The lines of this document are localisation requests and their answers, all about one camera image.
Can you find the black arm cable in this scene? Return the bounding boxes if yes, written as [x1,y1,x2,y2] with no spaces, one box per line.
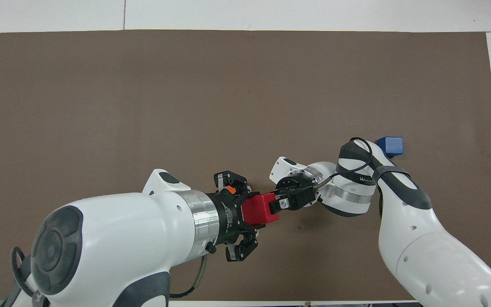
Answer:
[10,246,208,299]
[313,136,375,191]

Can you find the brown table mat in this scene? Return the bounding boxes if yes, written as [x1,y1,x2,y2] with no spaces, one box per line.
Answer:
[0,30,491,302]

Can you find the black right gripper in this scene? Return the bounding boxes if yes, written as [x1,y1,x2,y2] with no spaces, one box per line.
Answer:
[269,171,318,215]

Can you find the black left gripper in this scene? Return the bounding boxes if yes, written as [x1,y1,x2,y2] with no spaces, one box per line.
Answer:
[205,170,260,263]

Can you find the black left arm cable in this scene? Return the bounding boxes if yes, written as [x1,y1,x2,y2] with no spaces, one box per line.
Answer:
[10,246,208,299]

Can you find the red block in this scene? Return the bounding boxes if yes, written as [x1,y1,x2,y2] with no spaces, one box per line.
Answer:
[241,193,280,226]

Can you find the blue block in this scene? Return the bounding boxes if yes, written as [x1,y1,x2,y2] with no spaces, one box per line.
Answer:
[376,136,404,158]

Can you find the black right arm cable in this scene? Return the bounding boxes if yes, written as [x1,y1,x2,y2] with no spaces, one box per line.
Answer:
[313,136,375,191]

